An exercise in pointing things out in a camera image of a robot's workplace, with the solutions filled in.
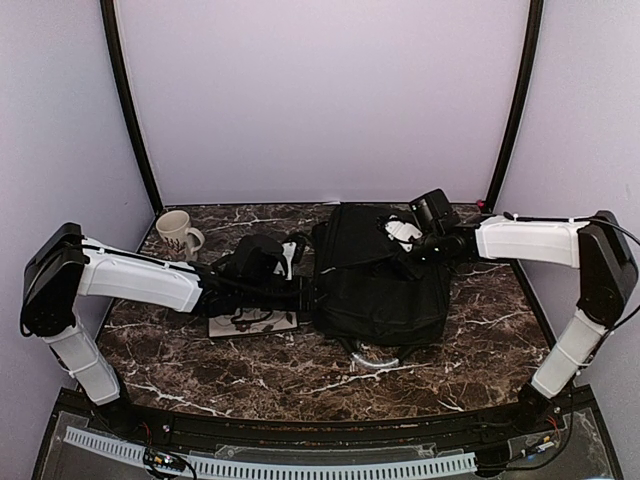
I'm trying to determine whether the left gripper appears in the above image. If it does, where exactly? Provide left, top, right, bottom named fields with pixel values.
left=240, top=275, right=331, bottom=313

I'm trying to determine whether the black student backpack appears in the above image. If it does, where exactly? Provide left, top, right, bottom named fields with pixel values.
left=312, top=204, right=451, bottom=359

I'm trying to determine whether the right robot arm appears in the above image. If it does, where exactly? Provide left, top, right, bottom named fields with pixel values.
left=382, top=210, right=639, bottom=434

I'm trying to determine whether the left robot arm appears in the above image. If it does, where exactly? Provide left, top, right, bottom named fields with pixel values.
left=20, top=223, right=315, bottom=436

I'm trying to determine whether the square floral ceramic plate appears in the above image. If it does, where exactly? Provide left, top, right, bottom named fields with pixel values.
left=208, top=309, right=299, bottom=339

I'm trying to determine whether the cream mug with plant print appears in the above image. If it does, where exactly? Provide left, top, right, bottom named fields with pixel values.
left=155, top=210, right=205, bottom=261

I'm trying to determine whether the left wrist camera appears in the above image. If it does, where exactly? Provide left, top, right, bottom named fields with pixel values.
left=234, top=234, right=284, bottom=283

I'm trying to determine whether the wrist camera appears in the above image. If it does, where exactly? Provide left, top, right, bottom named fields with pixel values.
left=234, top=234, right=284, bottom=283
left=409, top=188, right=460, bottom=235

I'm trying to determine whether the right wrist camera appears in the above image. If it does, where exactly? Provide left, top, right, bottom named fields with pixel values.
left=409, top=188, right=460, bottom=235

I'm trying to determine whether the clear plastic wrapped ring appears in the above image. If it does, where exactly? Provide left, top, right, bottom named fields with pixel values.
left=349, top=349, right=399, bottom=372

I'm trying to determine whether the black front table rail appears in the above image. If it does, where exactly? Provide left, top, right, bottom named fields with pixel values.
left=59, top=372, right=596, bottom=454

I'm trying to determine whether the white slotted cable duct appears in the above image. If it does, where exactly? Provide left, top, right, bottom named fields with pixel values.
left=63, top=427, right=477, bottom=479

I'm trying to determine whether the right black frame post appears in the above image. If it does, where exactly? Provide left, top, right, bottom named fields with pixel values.
left=483, top=0, right=544, bottom=212

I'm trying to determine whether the black frame post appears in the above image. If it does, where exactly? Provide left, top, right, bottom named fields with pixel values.
left=99, top=0, right=164, bottom=215
left=483, top=0, right=544, bottom=212

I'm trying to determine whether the left black frame post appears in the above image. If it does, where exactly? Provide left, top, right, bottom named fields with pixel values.
left=99, top=0, right=164, bottom=215

